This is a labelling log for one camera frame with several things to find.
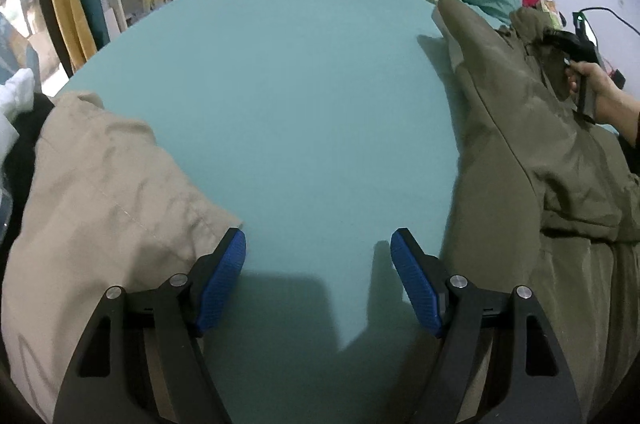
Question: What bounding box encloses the person's right hand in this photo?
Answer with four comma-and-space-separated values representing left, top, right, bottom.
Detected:
565, 60, 618, 104

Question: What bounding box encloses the yellow snack packet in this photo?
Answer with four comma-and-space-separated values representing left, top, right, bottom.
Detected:
540, 0, 566, 29

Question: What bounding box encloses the bed with teal sheet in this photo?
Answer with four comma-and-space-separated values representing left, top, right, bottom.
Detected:
50, 0, 621, 424

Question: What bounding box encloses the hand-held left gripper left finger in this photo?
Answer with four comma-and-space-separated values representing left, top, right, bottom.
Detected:
52, 228, 247, 424

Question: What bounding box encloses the black garment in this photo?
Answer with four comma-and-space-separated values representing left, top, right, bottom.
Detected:
0, 94, 56, 255

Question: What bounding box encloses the beige garment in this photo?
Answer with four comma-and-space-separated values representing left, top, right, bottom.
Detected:
0, 91, 244, 424

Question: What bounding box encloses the black cable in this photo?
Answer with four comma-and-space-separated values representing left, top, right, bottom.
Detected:
572, 7, 640, 49

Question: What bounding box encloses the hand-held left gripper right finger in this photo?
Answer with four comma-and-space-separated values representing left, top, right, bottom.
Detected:
390, 228, 583, 424

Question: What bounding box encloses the person's right forearm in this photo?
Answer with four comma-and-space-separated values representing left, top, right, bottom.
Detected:
595, 81, 640, 139

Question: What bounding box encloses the white garment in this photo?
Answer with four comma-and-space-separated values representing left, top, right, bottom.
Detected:
0, 68, 36, 155

